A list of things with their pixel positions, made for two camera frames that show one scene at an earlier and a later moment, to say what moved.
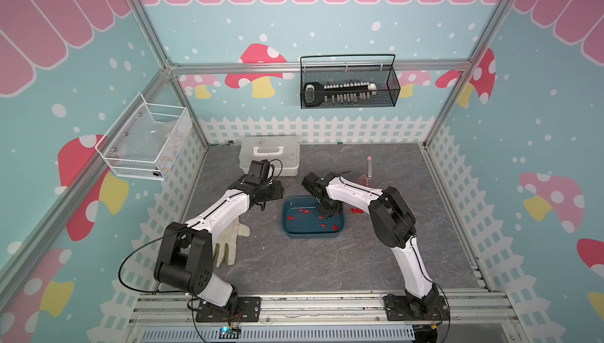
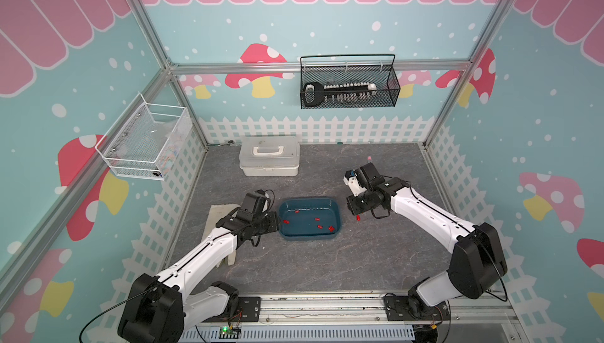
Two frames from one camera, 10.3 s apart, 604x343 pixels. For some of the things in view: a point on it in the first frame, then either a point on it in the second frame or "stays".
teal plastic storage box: [303, 218] stays
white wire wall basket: [145, 140] stays
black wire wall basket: [348, 81] stays
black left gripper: [278, 190] -> [274, 226]
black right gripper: [336, 208] -> [352, 207]
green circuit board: [228, 333] stays
